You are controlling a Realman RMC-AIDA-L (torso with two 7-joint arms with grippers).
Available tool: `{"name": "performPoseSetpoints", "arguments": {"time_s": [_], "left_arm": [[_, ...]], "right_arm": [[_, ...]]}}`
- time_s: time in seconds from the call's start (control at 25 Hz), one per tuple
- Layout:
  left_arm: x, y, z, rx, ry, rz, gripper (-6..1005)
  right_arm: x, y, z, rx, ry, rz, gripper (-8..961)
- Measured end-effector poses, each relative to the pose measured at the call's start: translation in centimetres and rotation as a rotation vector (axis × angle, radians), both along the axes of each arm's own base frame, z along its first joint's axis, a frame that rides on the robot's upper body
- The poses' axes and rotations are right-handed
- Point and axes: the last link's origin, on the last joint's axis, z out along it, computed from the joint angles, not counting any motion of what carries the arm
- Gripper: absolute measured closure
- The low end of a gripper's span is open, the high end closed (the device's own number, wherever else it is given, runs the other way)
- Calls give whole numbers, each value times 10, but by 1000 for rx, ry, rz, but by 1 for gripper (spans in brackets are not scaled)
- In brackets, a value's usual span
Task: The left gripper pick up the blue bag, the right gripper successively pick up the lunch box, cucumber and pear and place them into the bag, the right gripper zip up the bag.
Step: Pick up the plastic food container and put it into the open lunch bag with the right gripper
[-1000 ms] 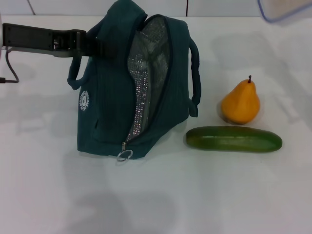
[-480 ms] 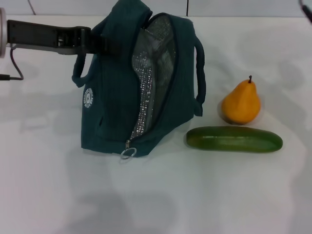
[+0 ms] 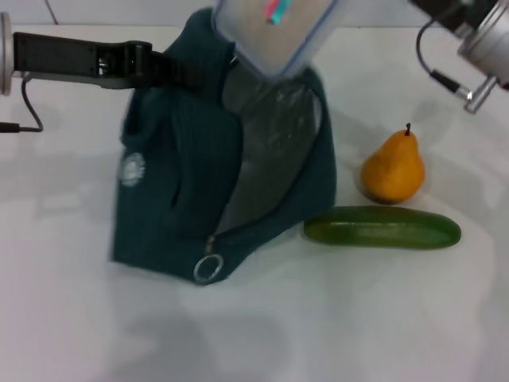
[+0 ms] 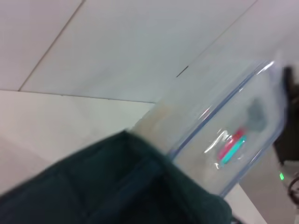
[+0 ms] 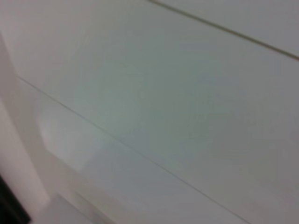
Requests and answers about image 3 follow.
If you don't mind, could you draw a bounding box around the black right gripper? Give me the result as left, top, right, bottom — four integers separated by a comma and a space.
409, 0, 496, 37

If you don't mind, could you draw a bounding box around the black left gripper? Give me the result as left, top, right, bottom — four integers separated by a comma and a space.
12, 32, 208, 91

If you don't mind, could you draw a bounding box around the dark teal insulated lunch bag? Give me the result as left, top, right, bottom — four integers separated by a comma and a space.
111, 7, 339, 286

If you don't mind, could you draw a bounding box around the clear blue-rimmed food container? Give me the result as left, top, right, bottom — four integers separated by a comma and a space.
210, 0, 341, 79

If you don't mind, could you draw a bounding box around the orange pear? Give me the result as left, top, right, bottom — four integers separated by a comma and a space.
360, 123, 425, 205

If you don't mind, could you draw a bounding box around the green cucumber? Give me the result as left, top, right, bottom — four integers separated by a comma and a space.
304, 205, 462, 250

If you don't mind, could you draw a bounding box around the dark right arm cable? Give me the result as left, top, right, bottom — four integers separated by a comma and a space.
416, 19, 472, 96

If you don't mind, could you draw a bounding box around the dark arm cable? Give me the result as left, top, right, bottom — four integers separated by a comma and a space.
0, 77, 44, 134
416, 19, 472, 96

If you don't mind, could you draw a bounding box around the dark left arm cable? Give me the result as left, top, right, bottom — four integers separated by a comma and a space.
0, 77, 44, 134

